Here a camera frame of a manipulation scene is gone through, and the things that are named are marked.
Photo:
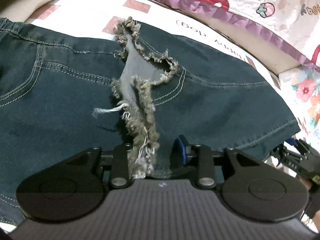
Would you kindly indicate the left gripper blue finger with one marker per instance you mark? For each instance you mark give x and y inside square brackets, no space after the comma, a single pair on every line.
[181,145]

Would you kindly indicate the dark denim jeans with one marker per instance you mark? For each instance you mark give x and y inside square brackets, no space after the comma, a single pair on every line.
[61,95]

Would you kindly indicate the gloved right hand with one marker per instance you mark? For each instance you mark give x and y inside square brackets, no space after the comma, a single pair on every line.
[312,208]

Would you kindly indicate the white quilt with red bears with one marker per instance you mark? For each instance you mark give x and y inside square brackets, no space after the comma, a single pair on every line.
[290,25]

